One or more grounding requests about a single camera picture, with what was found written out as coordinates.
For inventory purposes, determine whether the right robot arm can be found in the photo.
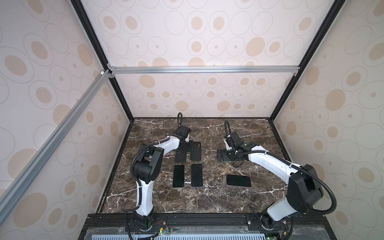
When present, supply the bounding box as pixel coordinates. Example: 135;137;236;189
218;132;324;230

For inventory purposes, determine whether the black frame post left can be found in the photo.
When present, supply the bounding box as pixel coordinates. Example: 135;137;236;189
70;0;134;121

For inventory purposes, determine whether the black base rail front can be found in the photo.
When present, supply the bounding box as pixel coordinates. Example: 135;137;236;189
79;213;336;240

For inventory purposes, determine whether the horizontal aluminium rail back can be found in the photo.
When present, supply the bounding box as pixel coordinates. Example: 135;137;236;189
111;66;300;74

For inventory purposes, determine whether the black frame post right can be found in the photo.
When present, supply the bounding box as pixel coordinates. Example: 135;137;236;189
270;0;346;122

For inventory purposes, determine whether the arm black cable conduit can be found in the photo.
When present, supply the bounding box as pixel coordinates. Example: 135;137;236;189
224;119;338;215
129;112;184;211

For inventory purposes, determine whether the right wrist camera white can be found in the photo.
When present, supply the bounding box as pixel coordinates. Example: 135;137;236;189
224;138;232;151

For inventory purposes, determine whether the aluminium rail left wall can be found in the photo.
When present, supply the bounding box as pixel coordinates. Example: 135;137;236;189
1;70;111;224

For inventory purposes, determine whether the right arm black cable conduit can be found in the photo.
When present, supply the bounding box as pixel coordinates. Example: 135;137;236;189
224;119;338;215

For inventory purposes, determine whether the bare black phone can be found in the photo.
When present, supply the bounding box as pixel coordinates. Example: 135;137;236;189
173;165;185;188
191;164;203;187

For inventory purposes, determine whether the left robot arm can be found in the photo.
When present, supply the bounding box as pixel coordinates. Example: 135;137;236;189
130;125;191;231

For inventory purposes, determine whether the black frame post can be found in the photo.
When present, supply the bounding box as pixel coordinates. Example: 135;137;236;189
270;0;346;122
70;0;134;121

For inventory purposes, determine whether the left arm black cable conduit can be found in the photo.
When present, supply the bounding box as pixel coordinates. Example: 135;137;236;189
129;112;184;211

